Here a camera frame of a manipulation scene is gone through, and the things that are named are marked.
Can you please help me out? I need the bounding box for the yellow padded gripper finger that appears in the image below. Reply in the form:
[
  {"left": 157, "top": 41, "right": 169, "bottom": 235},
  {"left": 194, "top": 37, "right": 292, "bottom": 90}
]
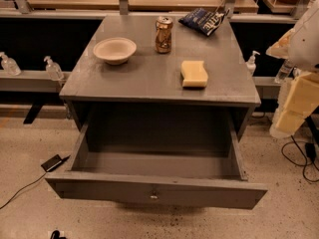
[
  {"left": 275, "top": 111, "right": 304, "bottom": 134},
  {"left": 284, "top": 73, "right": 319, "bottom": 118}
]

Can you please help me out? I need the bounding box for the clear plastic water bottle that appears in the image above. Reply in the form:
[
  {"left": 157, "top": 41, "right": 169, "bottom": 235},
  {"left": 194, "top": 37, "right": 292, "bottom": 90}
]
[{"left": 274, "top": 59, "right": 294, "bottom": 84}]

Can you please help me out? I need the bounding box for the grey cabinet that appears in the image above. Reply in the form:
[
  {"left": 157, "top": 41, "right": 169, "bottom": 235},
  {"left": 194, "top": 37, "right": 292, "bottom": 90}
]
[{"left": 60, "top": 14, "right": 260, "bottom": 136}]

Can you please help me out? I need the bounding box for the clear sanitizer bottle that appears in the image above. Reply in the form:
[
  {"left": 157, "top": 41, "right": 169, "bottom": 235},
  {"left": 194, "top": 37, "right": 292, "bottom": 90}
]
[
  {"left": 0, "top": 52, "right": 21, "bottom": 76},
  {"left": 44, "top": 56, "right": 64, "bottom": 81}
]

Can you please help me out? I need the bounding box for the blue chip bag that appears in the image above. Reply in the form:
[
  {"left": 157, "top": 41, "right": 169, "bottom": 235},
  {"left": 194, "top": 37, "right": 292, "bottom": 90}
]
[{"left": 178, "top": 8, "right": 228, "bottom": 37}]

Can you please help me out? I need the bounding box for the black power adapter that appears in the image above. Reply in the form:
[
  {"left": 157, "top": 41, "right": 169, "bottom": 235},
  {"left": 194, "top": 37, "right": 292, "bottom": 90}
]
[{"left": 41, "top": 154, "right": 70, "bottom": 172}]

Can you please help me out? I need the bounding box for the yellow sponge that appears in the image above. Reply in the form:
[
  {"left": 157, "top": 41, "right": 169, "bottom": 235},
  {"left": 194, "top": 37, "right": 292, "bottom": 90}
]
[{"left": 180, "top": 61, "right": 208, "bottom": 88}]

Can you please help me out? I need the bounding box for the open grey top drawer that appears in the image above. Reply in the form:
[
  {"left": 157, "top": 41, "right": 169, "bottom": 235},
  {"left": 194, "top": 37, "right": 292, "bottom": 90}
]
[{"left": 46, "top": 110, "right": 267, "bottom": 209}]

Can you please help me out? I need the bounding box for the black floor cable right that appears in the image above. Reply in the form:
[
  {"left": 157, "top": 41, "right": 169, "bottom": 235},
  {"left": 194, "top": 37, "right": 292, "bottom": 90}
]
[{"left": 280, "top": 116, "right": 319, "bottom": 185}]

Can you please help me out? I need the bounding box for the clear sanitizer bottle far left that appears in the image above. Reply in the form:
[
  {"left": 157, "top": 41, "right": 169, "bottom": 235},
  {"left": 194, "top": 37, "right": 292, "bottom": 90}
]
[{"left": 0, "top": 52, "right": 21, "bottom": 76}]

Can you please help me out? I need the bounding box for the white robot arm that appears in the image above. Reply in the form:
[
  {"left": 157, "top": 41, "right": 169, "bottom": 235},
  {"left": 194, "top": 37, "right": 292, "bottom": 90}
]
[{"left": 266, "top": 0, "right": 319, "bottom": 138}]

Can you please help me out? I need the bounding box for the white bowl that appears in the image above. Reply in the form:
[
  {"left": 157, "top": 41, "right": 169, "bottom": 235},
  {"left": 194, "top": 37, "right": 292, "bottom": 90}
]
[{"left": 93, "top": 38, "right": 137, "bottom": 65}]

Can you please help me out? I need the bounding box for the gold soda can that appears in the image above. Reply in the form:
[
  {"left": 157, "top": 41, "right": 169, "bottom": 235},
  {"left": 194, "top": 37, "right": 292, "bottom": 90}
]
[{"left": 156, "top": 16, "right": 173, "bottom": 54}]

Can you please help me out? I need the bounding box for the grey shelf rail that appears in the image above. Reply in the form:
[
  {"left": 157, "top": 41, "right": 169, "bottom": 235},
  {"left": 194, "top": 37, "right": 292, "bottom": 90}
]
[{"left": 0, "top": 70, "right": 61, "bottom": 93}]

